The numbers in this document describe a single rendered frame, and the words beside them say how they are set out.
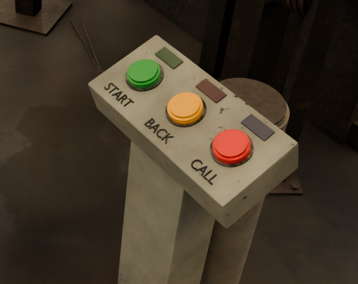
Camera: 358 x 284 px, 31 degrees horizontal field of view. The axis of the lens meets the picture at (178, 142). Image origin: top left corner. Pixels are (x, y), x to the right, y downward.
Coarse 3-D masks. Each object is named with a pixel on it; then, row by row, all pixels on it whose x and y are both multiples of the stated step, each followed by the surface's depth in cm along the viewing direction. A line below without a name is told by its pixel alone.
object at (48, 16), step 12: (12, 0) 197; (24, 0) 189; (36, 0) 190; (48, 0) 200; (60, 0) 201; (0, 12) 191; (12, 12) 192; (24, 12) 192; (36, 12) 193; (48, 12) 195; (60, 12) 195; (0, 24) 188; (12, 24) 187; (24, 24) 188; (36, 24) 189; (48, 24) 190
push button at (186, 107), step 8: (176, 96) 72; (184, 96) 71; (192, 96) 71; (168, 104) 71; (176, 104) 71; (184, 104) 71; (192, 104) 71; (200, 104) 71; (168, 112) 71; (176, 112) 70; (184, 112) 70; (192, 112) 70; (200, 112) 70; (176, 120) 70; (184, 120) 70; (192, 120) 70
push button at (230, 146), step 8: (216, 136) 68; (224, 136) 67; (232, 136) 67; (240, 136) 67; (216, 144) 67; (224, 144) 67; (232, 144) 67; (240, 144) 67; (248, 144) 67; (216, 152) 67; (224, 152) 66; (232, 152) 66; (240, 152) 66; (248, 152) 66; (224, 160) 66; (232, 160) 66; (240, 160) 66
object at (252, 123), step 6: (252, 114) 70; (246, 120) 69; (252, 120) 69; (258, 120) 69; (246, 126) 69; (252, 126) 69; (258, 126) 69; (264, 126) 69; (258, 132) 68; (264, 132) 68; (270, 132) 68; (264, 138) 68
